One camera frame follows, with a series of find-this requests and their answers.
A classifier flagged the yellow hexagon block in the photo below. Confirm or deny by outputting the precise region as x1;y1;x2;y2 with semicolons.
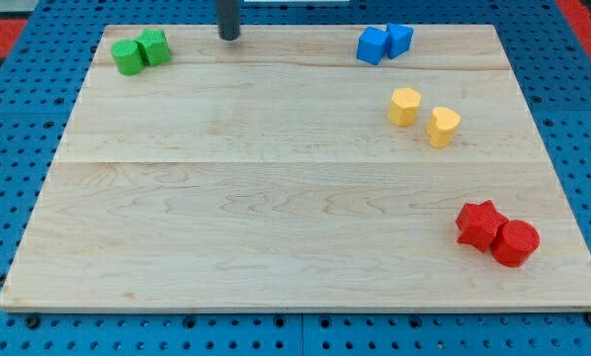
386;87;422;127

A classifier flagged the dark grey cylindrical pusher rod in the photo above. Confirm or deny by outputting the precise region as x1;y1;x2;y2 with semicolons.
215;0;240;41

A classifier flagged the blue triangular block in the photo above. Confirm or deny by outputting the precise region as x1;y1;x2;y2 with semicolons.
386;23;414;59

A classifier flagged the blue cube block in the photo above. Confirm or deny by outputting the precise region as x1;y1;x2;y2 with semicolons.
356;27;389;65

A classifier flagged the red star block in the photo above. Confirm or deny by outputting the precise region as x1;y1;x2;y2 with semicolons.
456;200;509;253

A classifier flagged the light wooden board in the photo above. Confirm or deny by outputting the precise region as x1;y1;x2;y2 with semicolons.
0;25;591;313

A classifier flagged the green cylinder block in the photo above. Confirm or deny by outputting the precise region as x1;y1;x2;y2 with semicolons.
111;40;144;76

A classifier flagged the green star block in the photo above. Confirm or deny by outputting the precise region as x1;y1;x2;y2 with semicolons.
134;29;171;66

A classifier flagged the red cylinder block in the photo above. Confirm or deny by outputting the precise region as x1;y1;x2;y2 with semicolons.
491;220;541;268

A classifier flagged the yellow heart block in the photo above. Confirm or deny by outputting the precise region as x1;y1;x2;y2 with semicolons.
426;107;462;148

